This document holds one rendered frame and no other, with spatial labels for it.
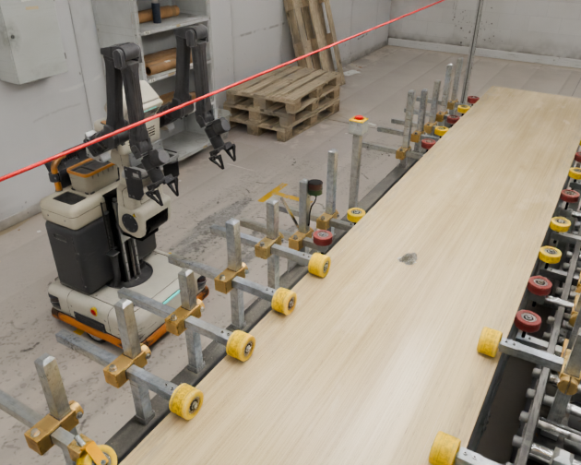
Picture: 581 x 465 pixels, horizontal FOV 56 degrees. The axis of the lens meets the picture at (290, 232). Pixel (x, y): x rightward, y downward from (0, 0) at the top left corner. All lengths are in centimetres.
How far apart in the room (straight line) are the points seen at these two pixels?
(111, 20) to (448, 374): 375
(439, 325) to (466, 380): 24
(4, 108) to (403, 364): 344
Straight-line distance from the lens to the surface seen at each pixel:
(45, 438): 153
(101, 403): 291
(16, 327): 353
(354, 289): 196
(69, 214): 285
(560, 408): 181
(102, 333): 312
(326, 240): 223
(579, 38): 961
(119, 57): 221
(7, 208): 455
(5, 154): 444
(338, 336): 176
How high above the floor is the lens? 206
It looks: 31 degrees down
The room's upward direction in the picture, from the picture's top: straight up
